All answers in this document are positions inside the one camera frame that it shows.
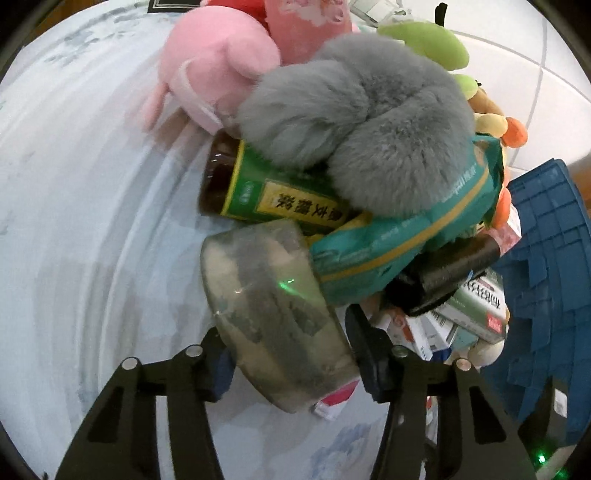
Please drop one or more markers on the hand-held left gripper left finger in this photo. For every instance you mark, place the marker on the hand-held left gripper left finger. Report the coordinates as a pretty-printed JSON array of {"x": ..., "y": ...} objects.
[{"x": 220, "y": 376}]

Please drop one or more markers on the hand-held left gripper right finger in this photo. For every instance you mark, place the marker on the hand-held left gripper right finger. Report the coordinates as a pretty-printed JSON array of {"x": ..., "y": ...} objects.
[{"x": 369, "y": 364}]

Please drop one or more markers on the grey tape roll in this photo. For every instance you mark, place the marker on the grey tape roll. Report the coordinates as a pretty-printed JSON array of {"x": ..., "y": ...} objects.
[{"x": 277, "y": 323}]

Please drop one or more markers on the blue plastic crate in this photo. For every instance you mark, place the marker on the blue plastic crate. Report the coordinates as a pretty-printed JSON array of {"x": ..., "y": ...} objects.
[{"x": 540, "y": 277}]

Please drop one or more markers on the pink and white medicine box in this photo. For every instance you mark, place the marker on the pink and white medicine box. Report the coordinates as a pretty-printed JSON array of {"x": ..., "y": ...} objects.
[{"x": 332, "y": 404}]

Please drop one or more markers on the pile of small medicine boxes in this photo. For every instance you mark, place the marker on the pile of small medicine boxes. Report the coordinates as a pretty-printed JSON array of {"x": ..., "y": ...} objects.
[{"x": 475, "y": 314}]

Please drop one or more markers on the black tube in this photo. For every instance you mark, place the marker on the black tube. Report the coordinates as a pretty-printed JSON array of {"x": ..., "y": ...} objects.
[{"x": 452, "y": 272}]

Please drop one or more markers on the teal soft pack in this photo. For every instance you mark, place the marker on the teal soft pack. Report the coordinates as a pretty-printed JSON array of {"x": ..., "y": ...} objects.
[{"x": 406, "y": 235}]

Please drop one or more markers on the flat pink box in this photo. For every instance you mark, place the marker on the flat pink box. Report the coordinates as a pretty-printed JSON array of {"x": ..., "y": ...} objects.
[{"x": 505, "y": 237}]

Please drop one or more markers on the dark bottle with green label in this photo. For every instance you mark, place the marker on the dark bottle with green label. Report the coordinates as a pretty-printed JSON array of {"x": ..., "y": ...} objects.
[{"x": 263, "y": 194}]

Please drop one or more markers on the grey fluffy plush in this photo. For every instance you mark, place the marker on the grey fluffy plush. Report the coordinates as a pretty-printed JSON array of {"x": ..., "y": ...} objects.
[{"x": 369, "y": 129}]

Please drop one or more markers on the yellow duck plush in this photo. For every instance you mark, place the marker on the yellow duck plush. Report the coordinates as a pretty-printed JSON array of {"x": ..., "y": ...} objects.
[{"x": 491, "y": 124}]

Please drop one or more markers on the brown bear plush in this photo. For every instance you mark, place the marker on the brown bear plush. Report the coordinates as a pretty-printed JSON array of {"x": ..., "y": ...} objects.
[{"x": 485, "y": 99}]

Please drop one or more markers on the pink plush toy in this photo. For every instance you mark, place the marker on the pink plush toy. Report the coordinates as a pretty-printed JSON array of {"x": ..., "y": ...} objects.
[{"x": 207, "y": 69}]

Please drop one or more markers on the green plush toy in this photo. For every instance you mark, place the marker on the green plush toy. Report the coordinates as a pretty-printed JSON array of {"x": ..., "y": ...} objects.
[{"x": 425, "y": 41}]

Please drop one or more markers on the pink floral box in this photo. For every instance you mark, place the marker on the pink floral box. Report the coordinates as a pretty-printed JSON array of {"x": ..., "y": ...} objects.
[{"x": 304, "y": 27}]

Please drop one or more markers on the white power strip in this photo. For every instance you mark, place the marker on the white power strip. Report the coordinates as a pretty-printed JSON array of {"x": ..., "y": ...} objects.
[{"x": 374, "y": 9}]

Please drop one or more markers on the black gift bag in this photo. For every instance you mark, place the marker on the black gift bag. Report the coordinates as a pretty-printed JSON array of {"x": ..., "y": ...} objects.
[{"x": 171, "y": 4}]

